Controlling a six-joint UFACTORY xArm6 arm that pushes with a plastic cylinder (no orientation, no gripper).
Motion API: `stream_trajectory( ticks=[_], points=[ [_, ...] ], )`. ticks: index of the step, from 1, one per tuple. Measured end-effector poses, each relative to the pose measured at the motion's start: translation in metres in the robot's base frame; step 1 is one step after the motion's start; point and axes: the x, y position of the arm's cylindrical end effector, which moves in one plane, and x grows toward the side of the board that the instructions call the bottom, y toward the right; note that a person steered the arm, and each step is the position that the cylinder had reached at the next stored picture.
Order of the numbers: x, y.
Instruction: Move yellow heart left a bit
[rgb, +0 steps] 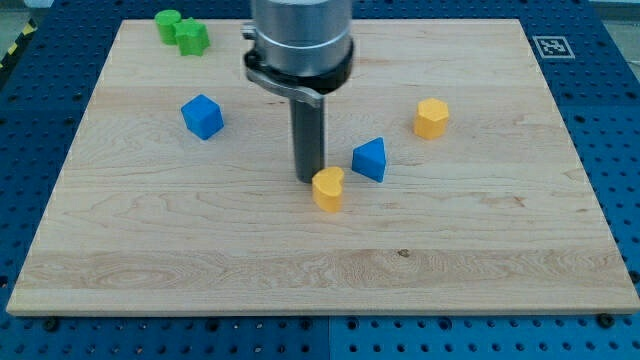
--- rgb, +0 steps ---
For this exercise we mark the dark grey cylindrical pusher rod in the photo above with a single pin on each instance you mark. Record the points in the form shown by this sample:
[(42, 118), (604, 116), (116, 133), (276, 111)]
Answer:
[(308, 136)]

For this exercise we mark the yellow heart block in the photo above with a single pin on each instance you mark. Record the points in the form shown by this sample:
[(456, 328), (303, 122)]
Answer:
[(327, 189)]

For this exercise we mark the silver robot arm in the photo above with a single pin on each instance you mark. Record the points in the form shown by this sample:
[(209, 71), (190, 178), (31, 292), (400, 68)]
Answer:
[(302, 51)]

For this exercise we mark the blue triangle block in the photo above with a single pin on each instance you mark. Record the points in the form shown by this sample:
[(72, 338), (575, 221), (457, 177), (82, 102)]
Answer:
[(369, 159)]

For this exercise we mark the blue cube block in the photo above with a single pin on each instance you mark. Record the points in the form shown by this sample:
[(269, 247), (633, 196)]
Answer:
[(202, 116)]

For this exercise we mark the yellow hexagon block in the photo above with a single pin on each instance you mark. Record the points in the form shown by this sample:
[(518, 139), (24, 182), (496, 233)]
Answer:
[(431, 118)]

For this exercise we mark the green star block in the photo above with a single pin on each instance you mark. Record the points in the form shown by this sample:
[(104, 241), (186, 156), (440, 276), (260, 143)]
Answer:
[(191, 37)]

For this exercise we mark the wooden board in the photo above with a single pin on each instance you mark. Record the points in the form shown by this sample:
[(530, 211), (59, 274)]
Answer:
[(495, 217)]

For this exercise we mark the green cylinder block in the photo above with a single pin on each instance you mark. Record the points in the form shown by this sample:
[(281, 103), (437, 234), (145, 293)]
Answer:
[(165, 21)]

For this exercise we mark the white fiducial marker tag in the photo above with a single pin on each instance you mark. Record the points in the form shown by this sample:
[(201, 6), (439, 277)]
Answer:
[(553, 47)]

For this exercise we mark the black screw bolt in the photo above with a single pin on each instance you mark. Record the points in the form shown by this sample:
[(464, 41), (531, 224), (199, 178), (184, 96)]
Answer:
[(605, 320)]

